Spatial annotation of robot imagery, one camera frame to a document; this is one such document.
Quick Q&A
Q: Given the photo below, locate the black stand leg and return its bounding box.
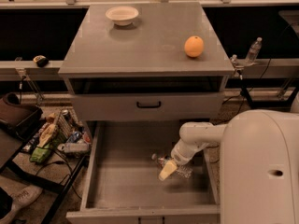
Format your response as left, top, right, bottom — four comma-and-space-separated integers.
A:
237, 70, 299, 110

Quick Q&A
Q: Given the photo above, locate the black table frame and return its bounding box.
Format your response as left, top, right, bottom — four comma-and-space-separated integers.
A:
0, 121, 90, 224

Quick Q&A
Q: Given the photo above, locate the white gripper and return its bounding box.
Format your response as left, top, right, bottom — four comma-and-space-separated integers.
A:
159, 139, 203, 181

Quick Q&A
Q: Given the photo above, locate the open grey middle drawer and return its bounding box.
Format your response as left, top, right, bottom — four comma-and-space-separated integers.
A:
66, 121, 221, 224

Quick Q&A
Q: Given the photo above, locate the orange fruit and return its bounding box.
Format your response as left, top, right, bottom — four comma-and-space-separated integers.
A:
184, 36, 204, 58

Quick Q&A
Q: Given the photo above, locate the white paper bowl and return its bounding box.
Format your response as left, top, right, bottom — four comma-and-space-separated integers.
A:
106, 6, 139, 26

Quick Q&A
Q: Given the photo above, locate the small background water bottle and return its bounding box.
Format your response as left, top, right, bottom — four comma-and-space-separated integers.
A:
245, 37, 263, 66

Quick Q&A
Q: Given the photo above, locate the clear plastic water bottle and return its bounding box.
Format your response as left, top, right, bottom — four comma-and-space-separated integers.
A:
151, 153, 192, 178

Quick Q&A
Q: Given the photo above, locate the closed grey top drawer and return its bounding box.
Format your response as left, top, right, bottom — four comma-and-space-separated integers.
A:
71, 92, 224, 121

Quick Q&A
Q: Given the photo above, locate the wire basket of snacks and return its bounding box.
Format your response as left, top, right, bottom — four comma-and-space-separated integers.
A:
36, 109, 91, 156

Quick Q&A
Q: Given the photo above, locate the brown bag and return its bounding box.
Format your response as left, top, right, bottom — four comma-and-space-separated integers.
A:
0, 92, 42, 141

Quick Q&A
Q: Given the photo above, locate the white shoe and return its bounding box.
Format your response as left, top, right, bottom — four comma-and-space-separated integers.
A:
0, 185, 43, 224

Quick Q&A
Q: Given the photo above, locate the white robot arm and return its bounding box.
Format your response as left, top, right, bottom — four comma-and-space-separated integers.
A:
159, 97, 299, 224

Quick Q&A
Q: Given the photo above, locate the black yellow tape measure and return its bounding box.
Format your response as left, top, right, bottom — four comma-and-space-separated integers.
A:
33, 55, 49, 68

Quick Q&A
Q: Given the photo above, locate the green snack bag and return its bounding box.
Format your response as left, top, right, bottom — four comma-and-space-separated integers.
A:
29, 147, 52, 164

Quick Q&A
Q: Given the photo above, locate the grey drawer cabinet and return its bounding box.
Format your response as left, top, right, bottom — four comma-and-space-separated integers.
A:
59, 2, 233, 133

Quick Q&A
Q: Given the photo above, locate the black power adapter cable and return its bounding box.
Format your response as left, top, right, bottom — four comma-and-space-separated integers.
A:
211, 58, 273, 126

